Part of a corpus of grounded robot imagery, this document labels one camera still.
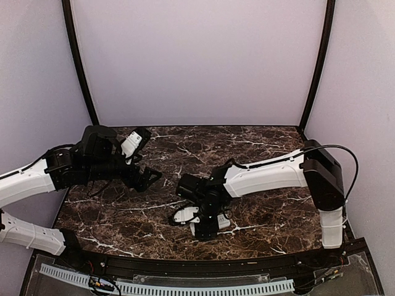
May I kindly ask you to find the white remote control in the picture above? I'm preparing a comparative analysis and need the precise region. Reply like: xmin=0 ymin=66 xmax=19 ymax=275
xmin=189 ymin=214 xmax=231 ymax=236

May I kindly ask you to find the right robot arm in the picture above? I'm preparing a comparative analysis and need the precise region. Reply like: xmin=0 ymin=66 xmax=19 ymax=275
xmin=170 ymin=139 xmax=353 ymax=268

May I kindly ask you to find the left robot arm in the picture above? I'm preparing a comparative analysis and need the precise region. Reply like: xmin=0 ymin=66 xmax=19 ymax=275
xmin=1 ymin=125 xmax=162 ymax=269

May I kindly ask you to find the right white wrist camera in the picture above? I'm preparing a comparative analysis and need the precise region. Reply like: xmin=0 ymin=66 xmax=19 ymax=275
xmin=169 ymin=207 xmax=201 ymax=226

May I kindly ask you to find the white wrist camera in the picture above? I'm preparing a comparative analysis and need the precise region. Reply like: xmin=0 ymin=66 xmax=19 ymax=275
xmin=121 ymin=127 xmax=151 ymax=165
xmin=169 ymin=207 xmax=201 ymax=226

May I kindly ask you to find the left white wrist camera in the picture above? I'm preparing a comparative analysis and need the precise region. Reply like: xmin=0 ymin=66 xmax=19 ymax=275
xmin=121 ymin=127 xmax=151 ymax=165

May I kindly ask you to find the black front rail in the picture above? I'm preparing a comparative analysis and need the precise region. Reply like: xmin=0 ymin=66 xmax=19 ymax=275
xmin=55 ymin=244 xmax=351 ymax=279

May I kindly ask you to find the white slotted cable duct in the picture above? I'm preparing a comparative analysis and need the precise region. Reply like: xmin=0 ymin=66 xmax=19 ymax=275
xmin=39 ymin=263 xmax=295 ymax=295

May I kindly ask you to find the left black frame post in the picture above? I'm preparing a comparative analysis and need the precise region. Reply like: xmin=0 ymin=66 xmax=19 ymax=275
xmin=61 ymin=0 xmax=99 ymax=125

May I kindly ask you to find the black frame post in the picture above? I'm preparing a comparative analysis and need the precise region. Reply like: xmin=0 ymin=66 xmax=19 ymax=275
xmin=61 ymin=0 xmax=99 ymax=125
xmin=297 ymin=0 xmax=336 ymax=137

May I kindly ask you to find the right black frame post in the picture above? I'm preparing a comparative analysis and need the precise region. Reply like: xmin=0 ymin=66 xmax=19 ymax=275
xmin=297 ymin=0 xmax=336 ymax=137

